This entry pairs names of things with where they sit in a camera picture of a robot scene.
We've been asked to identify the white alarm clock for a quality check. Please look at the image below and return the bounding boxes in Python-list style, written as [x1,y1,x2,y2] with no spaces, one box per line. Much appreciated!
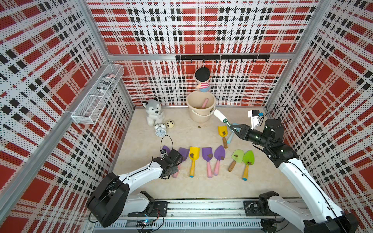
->
[154,124,167,137]

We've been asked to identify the yellow trowel wooden handle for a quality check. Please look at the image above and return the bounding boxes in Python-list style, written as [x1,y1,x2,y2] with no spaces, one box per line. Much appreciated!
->
[218,126,228,149]

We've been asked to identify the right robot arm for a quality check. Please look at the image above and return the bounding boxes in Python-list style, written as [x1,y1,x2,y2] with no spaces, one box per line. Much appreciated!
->
[223,119,358,233]

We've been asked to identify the panda face squishy ball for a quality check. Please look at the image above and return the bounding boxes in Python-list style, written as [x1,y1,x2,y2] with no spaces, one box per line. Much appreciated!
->
[165,120,175,129]

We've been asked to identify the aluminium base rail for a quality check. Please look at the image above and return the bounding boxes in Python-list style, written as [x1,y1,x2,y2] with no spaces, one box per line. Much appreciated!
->
[84,198,309,232]

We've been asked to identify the purple square trowel middle row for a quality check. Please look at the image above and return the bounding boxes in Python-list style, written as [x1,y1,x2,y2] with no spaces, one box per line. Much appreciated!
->
[202,148,213,178]

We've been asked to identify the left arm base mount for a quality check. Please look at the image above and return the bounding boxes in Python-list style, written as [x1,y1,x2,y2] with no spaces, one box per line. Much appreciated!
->
[122,191,168,217]

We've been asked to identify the light blue hand trowel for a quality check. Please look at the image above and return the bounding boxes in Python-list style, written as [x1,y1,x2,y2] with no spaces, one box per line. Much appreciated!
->
[227,127,241,144]

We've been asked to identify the grey white husky plush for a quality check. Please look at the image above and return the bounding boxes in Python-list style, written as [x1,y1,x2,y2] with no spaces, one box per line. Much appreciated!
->
[142,96,165,126]

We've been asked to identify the purple square trowel row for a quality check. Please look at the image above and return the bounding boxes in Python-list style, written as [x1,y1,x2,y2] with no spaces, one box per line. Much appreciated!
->
[202,148,213,178]
[172,148,189,179]

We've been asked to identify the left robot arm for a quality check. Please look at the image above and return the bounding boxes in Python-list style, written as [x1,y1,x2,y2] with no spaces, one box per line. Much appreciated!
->
[86,149,183,227]

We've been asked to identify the purple pointed trowel right row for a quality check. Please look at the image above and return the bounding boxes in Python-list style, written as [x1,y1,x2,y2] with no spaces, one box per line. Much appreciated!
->
[214,146,225,176]

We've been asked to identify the doll with black hat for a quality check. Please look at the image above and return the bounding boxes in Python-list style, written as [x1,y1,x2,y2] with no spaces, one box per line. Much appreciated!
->
[194,67,211,92]

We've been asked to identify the black hook rail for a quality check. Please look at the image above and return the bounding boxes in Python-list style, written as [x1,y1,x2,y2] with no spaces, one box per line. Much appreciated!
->
[175,54,271,61]

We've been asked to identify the green circuit board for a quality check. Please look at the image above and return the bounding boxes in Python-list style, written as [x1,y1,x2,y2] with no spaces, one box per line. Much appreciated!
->
[125,219,153,228]

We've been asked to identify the purple pointed trowel pink handle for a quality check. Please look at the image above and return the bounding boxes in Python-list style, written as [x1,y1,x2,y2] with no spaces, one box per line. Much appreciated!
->
[161,146,171,154]

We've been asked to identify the purple square trowel pink handle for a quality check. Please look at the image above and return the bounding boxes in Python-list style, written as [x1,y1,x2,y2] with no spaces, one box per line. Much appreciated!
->
[201,98,209,109]

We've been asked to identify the light green trowel wooden handle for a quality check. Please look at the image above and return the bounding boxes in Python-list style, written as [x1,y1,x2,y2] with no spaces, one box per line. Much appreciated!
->
[228,149,244,172]

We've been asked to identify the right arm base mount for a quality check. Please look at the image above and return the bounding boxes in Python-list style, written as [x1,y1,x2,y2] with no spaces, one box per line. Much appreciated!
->
[243,191,279,216]

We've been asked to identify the can in shelf basket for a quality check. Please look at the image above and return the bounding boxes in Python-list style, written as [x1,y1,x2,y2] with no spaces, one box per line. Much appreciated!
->
[96,73,115,93]

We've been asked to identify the white brush green handle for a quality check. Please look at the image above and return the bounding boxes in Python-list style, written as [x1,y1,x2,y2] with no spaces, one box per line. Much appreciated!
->
[213,109,231,128]

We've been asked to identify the green trowel yellow handle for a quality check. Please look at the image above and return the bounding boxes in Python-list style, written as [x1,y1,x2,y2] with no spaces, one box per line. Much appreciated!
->
[242,150,255,181]

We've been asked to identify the purple square trowel leftmost row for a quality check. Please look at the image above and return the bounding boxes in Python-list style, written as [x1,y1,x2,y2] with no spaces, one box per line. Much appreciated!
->
[172,148,189,179]

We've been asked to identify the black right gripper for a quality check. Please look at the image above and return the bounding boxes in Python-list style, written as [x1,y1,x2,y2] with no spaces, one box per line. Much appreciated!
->
[230,125,271,149]

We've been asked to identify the beige plastic bucket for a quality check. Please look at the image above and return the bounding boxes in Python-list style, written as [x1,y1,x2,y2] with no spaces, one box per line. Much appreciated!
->
[186,91,216,123]

